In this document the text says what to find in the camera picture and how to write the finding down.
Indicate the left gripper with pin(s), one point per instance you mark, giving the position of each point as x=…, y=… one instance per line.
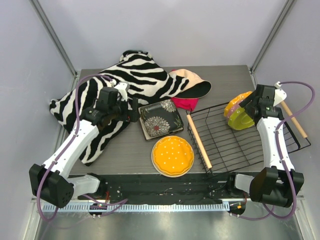
x=134, y=110

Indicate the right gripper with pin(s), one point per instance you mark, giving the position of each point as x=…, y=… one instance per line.
x=249, y=107

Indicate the green dotted plate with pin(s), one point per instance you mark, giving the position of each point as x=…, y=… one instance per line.
x=240, y=120

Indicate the black square plate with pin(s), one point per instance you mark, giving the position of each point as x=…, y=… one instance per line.
x=160, y=119

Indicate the orange dotted plate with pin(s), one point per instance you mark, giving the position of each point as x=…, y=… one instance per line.
x=172, y=155

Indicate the yellow cream round plate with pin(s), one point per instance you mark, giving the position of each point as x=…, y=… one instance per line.
x=160, y=172

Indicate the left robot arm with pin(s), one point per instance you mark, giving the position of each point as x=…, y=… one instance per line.
x=50, y=181

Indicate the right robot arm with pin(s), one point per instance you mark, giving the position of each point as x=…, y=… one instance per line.
x=278, y=182

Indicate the purple dotted plate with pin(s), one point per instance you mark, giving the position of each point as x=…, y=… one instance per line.
x=231, y=112

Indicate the yellow dotted plate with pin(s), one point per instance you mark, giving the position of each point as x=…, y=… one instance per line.
x=234, y=101

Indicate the zebra print blanket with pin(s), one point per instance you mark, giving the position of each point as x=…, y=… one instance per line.
x=148, y=82

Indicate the pink cloth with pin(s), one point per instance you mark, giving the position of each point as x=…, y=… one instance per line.
x=188, y=104

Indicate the beige bucket hat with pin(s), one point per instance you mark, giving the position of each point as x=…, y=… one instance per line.
x=196, y=87

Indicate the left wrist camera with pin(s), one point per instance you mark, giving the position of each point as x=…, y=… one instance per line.
x=123, y=88

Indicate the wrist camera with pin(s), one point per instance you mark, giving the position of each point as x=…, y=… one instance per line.
x=123, y=88
x=279, y=94

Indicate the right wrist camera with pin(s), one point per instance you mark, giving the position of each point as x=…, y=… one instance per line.
x=279, y=94

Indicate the black wire dish rack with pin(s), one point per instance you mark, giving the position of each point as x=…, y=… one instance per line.
x=228, y=150

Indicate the right wooden rack handle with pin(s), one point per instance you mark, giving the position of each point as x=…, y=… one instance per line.
x=294, y=120

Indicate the wooden rack handle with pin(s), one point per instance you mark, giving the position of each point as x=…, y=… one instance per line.
x=199, y=142
x=294, y=120

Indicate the left wooden rack handle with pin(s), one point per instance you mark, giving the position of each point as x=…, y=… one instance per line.
x=199, y=142

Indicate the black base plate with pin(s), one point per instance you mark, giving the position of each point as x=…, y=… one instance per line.
x=157, y=189

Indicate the white slotted cable duct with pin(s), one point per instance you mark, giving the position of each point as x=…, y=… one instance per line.
x=133, y=208

